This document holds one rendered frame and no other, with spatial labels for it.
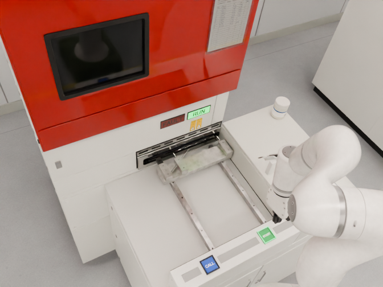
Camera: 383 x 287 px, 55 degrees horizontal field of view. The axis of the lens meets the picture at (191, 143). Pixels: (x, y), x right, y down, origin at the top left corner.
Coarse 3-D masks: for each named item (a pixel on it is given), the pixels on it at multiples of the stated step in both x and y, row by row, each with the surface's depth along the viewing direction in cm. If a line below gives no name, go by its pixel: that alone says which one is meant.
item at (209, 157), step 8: (200, 152) 177; (208, 152) 178; (216, 152) 178; (184, 160) 173; (192, 160) 174; (200, 160) 174; (208, 160) 175; (216, 160) 175; (224, 160) 178; (176, 168) 170; (192, 168) 171; (200, 168) 172; (160, 176) 167; (176, 176) 167; (184, 176) 170
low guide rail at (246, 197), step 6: (222, 162) 178; (222, 168) 179; (228, 168) 176; (228, 174) 175; (234, 180) 172; (234, 186) 173; (240, 186) 170; (240, 192) 170; (246, 192) 169; (246, 198) 167; (252, 204) 165; (252, 210) 165; (258, 210) 163; (258, 216) 162; (264, 222) 160
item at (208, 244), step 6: (174, 186) 167; (174, 192) 168; (180, 192) 165; (180, 198) 164; (186, 204) 162; (186, 210) 161; (192, 216) 159; (192, 222) 160; (198, 222) 157; (198, 228) 155; (204, 234) 154; (204, 240) 153; (210, 246) 151
